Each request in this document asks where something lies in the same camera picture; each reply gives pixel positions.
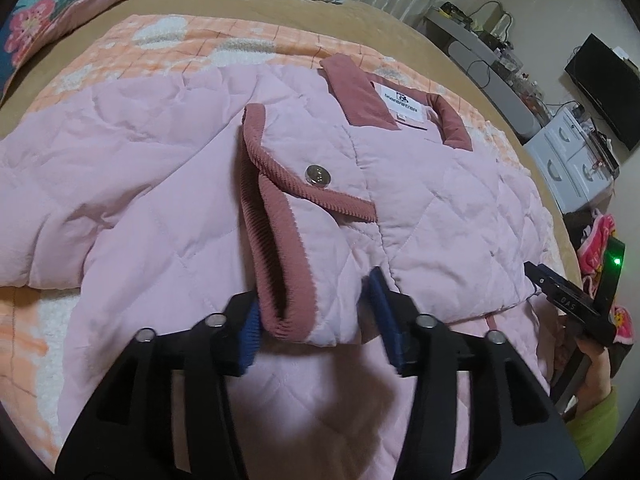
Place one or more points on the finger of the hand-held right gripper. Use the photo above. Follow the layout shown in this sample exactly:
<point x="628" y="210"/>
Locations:
<point x="560" y="287"/>

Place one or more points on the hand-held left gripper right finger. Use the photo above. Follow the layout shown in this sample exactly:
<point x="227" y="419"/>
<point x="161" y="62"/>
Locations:
<point x="385" y="310"/>

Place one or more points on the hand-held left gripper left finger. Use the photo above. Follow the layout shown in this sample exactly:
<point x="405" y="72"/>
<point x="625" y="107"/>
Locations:
<point x="249" y="336"/>

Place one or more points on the pink quilted jacket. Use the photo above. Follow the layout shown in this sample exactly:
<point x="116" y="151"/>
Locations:
<point x="150" y="160"/>

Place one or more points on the person's right hand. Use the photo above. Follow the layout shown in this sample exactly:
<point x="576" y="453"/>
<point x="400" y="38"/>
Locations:
<point x="597" y="365"/>

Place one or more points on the pink printed cloth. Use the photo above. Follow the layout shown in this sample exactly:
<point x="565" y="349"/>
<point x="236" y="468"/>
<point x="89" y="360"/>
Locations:
<point x="595" y="255"/>

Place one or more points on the white drawer cabinet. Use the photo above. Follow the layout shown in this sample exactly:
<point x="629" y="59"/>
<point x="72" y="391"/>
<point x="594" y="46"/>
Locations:
<point x="565" y="160"/>

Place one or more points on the black television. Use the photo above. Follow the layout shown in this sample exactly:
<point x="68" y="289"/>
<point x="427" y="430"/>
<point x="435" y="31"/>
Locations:
<point x="607" y="90"/>

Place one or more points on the clutter of small desk items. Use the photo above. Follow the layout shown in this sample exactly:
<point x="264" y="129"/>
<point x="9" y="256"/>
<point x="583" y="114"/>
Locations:
<point x="505" y="55"/>

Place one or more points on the grey desk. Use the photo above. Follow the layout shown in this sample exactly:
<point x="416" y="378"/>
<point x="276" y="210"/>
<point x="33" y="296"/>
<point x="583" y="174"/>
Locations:
<point x="475" y="55"/>

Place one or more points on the orange checked blanket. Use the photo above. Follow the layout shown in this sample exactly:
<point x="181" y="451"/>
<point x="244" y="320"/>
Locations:
<point x="165" y="35"/>

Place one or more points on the blue floral quilt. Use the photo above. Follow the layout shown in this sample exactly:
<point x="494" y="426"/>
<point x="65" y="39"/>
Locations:
<point x="30" y="20"/>

